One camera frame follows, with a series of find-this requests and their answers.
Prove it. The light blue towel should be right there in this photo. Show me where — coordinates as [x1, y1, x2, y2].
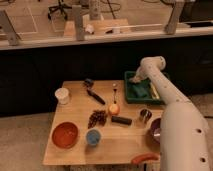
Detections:
[129, 77, 142, 83]

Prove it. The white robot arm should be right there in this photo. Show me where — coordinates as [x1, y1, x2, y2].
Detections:
[133, 56, 211, 171]

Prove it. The green plastic tray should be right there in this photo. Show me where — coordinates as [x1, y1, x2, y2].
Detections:
[124, 71, 163, 105]

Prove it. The yellow banana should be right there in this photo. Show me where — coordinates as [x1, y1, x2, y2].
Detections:
[150, 83, 159, 99]

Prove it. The metal spoon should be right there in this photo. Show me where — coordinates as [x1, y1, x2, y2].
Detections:
[113, 83, 117, 104]

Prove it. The metal cup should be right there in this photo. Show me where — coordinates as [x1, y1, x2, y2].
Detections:
[140, 109, 152, 123]

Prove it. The orange peach fruit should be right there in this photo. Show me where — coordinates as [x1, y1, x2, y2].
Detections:
[108, 104, 120, 115]

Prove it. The black rectangular block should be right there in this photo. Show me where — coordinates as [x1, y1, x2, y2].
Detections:
[111, 116, 132, 125]

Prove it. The purple bowl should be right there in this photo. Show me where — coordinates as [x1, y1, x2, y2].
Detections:
[149, 118, 161, 143]

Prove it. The bunch of dark grapes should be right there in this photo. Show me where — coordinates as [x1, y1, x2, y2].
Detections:
[88, 110, 107, 128]

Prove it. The blue cup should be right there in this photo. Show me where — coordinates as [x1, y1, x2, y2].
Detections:
[86, 129, 101, 146]

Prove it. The white cup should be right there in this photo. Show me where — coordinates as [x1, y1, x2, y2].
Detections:
[55, 88, 70, 105]

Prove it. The red bowl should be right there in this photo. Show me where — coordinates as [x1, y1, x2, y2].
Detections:
[52, 122, 79, 149]

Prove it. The black office chair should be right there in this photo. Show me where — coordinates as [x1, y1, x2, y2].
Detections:
[47, 0, 71, 20]

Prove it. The black handled brush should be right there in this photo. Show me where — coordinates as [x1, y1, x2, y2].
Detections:
[84, 78, 105, 105]

